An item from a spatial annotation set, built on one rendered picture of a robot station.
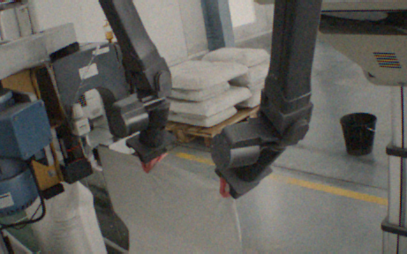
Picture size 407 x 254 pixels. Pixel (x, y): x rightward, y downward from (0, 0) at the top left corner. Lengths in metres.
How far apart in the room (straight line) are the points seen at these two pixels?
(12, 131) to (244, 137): 0.42
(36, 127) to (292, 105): 0.49
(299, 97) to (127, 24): 0.39
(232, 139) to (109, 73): 0.64
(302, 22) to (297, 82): 0.11
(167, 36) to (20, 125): 5.87
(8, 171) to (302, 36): 0.63
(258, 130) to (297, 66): 0.14
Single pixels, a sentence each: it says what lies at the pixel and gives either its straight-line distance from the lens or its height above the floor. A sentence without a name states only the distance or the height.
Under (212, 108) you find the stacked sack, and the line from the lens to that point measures 3.93.
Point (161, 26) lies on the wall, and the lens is 6.62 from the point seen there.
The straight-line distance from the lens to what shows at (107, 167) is 1.28.
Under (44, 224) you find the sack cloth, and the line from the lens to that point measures 1.68.
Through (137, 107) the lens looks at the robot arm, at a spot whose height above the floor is 1.24.
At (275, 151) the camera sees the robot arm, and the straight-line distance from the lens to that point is 0.76.
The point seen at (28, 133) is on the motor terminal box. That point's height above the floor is 1.26.
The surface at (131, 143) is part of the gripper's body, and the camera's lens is 1.04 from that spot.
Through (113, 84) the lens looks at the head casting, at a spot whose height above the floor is 1.22.
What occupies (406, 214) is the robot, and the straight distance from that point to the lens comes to 1.41.
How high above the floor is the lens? 1.48
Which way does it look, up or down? 19 degrees down
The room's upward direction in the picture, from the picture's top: 10 degrees counter-clockwise
